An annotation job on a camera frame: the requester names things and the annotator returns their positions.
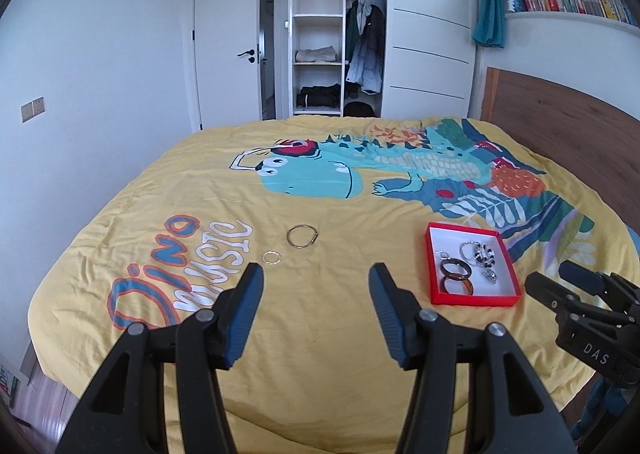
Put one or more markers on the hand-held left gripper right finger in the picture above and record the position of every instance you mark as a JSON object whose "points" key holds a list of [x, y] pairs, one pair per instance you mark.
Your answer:
{"points": [[390, 324]]}

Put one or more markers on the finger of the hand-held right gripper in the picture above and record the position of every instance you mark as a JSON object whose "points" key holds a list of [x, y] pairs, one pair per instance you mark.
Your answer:
{"points": [[580, 276], [547, 291]]}

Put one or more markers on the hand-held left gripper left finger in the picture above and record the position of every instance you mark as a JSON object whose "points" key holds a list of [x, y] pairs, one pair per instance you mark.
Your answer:
{"points": [[240, 329]]}

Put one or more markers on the red jewelry box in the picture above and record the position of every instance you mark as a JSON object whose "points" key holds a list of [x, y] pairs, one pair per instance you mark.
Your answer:
{"points": [[475, 300]]}

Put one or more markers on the dark brown bangle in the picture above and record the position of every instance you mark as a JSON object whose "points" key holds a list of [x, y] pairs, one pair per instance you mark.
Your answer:
{"points": [[471, 285], [442, 268]]}

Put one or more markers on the person's right forearm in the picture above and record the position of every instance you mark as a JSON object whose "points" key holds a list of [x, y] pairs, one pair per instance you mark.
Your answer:
{"points": [[600, 409]]}

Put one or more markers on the bronze metal bangle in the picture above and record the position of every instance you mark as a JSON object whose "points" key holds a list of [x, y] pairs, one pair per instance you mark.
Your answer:
{"points": [[288, 237]]}

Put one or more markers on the yellow printed blanket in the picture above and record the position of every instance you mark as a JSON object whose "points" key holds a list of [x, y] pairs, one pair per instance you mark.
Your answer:
{"points": [[310, 194]]}

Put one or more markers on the wooden headboard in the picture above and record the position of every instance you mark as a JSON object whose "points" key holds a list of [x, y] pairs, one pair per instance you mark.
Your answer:
{"points": [[560, 119]]}

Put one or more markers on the black bag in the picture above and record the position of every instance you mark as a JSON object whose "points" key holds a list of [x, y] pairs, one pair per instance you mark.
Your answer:
{"points": [[359, 109]]}

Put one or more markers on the black folded clothes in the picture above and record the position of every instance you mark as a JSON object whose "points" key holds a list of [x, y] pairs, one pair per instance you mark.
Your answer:
{"points": [[317, 96]]}

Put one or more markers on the printed cardboard box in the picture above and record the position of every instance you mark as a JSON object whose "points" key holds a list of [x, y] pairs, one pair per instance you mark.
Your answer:
{"points": [[7, 386]]}

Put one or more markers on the hanging jackets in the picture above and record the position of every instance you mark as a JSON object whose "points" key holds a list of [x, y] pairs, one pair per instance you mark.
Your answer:
{"points": [[367, 49]]}

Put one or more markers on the folded beige cloth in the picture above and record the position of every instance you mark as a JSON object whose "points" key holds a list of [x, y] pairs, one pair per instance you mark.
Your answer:
{"points": [[315, 55]]}

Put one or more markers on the white wardrobe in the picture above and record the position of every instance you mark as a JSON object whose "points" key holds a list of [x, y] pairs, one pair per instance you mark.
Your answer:
{"points": [[430, 34]]}

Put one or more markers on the white door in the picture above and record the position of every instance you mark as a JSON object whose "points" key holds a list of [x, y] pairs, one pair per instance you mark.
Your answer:
{"points": [[225, 9]]}

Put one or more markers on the wall switch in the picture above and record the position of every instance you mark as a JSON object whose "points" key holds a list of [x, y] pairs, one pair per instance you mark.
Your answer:
{"points": [[33, 109]]}

